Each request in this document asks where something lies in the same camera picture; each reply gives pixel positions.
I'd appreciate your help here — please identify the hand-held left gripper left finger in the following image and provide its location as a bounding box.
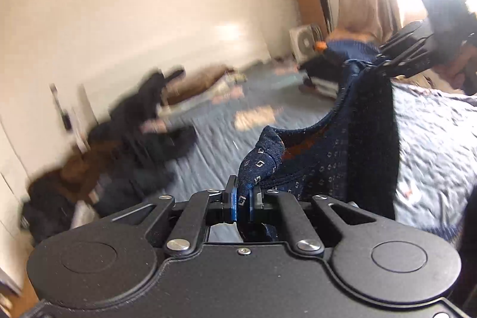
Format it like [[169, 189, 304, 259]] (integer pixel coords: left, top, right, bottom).
[[97, 176, 240, 255]]

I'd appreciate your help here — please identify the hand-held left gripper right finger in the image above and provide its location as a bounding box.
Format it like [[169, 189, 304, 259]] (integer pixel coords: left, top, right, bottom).
[[248, 185, 378, 255]]

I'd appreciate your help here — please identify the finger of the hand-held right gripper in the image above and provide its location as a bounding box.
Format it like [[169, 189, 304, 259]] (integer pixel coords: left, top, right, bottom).
[[376, 38, 439, 79], [379, 19, 433, 57]]

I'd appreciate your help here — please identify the navy patterned sweater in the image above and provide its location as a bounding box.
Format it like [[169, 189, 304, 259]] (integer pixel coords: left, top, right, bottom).
[[238, 59, 396, 245]]

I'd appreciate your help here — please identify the stack of folded dark clothes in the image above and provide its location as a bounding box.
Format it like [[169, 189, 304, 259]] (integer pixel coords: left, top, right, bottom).
[[300, 55, 349, 100]]

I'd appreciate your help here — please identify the pile of dark unfolded clothes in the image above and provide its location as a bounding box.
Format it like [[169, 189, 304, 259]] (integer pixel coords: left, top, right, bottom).
[[22, 66, 197, 242]]

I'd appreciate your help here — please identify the stack of folded brown clothes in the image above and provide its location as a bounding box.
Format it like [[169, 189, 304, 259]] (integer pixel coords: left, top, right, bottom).
[[166, 65, 247, 106]]

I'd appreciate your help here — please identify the navy patterned garment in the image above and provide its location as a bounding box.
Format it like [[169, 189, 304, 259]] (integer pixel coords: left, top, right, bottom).
[[317, 38, 381, 65]]

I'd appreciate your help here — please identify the grey printed bed quilt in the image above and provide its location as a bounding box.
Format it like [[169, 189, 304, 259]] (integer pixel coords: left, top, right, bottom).
[[158, 61, 477, 248]]

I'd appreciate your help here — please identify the white fan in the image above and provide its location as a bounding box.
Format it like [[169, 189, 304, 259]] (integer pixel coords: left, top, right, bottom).
[[290, 25, 322, 62]]

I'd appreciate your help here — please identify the white bed headboard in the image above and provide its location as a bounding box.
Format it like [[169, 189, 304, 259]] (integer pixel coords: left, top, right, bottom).
[[76, 20, 271, 151]]

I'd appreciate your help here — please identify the white wardrobe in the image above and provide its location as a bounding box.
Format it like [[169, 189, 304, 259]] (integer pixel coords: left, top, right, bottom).
[[0, 113, 38, 298]]

